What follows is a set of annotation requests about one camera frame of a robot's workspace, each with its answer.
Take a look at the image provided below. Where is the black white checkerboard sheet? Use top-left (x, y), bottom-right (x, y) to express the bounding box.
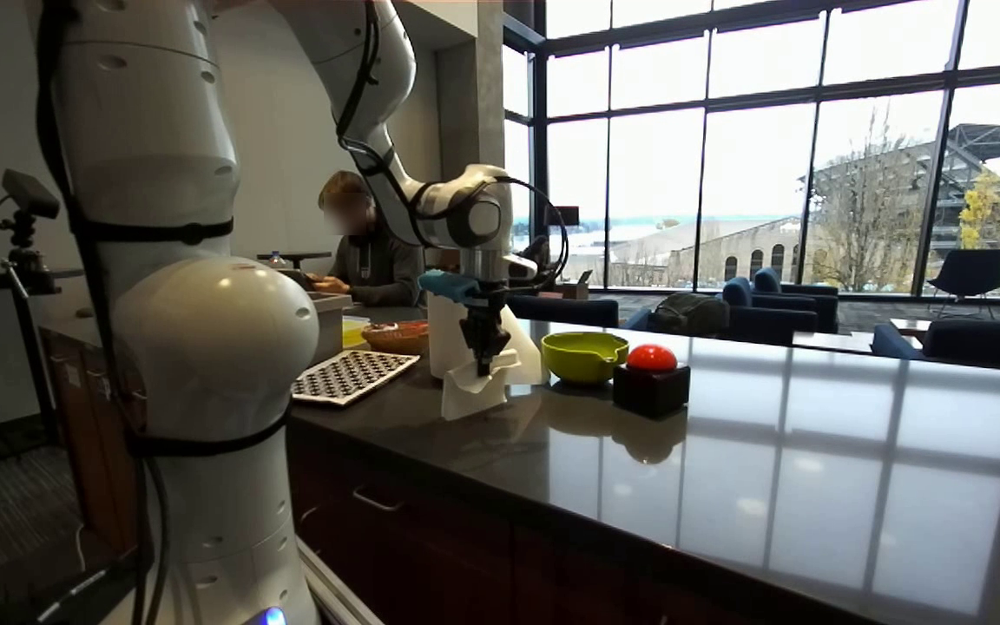
top-left (290, 351), bottom-right (415, 406)

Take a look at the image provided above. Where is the white paper towel roll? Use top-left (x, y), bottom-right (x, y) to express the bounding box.
top-left (499, 306), bottom-right (542, 386)

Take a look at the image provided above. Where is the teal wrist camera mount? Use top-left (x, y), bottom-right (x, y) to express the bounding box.
top-left (415, 267), bottom-right (478, 303)

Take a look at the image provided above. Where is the yellow cup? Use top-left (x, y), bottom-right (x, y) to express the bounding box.
top-left (340, 316), bottom-right (370, 351)

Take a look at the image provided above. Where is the grey plastic bin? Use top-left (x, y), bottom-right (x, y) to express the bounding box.
top-left (312, 294), bottom-right (353, 362)

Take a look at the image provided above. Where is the red button black box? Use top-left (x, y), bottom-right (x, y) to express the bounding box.
top-left (616, 345), bottom-right (691, 420)

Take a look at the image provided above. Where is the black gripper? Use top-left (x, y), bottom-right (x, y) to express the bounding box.
top-left (461, 303), bottom-right (509, 367)

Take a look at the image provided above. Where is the seated person dark hoodie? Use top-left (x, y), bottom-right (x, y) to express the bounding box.
top-left (304, 171), bottom-right (421, 309)

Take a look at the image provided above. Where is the dark sofa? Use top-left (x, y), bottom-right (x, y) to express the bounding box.
top-left (634, 287), bottom-right (837, 345)

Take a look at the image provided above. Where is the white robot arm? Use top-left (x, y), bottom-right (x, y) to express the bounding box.
top-left (35, 0), bottom-right (514, 625)

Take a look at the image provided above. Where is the camera on tripod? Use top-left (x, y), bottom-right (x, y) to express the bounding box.
top-left (0, 171), bottom-right (58, 294)

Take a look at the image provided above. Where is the green plastic bowl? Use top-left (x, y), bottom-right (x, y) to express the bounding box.
top-left (542, 329), bottom-right (627, 386)

